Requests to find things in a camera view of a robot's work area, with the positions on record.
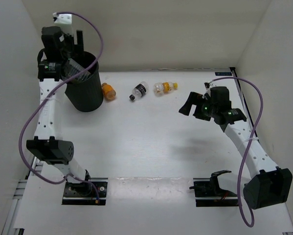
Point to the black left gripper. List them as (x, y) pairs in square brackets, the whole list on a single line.
[(80, 46)]

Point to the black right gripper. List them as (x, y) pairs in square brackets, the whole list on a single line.
[(192, 99)]

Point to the large clear water bottle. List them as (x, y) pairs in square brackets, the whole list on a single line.
[(72, 68)]

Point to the clear yellow cap bottle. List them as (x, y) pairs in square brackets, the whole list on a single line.
[(160, 89)]

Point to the black ribbed plastic bin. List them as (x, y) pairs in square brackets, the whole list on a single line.
[(86, 96)]

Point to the orange juice bottle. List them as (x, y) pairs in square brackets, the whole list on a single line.
[(108, 92)]

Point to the small black label bottle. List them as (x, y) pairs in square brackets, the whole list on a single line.
[(139, 91)]

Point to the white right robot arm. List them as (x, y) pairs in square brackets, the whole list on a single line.
[(269, 184)]

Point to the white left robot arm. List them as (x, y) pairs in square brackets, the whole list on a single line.
[(48, 144)]

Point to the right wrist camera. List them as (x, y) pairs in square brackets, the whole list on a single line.
[(208, 85)]

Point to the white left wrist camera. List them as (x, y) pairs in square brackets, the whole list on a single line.
[(64, 21)]

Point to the aluminium frame rail right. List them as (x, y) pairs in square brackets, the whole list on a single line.
[(242, 98)]

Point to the aluminium frame rail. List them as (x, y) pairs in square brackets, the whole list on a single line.
[(242, 98), (13, 211)]

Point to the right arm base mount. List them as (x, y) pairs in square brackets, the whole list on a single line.
[(210, 193)]

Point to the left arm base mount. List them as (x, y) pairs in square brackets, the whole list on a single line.
[(83, 194)]

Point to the aluminium frame rail left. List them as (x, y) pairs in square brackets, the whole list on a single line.
[(13, 211)]

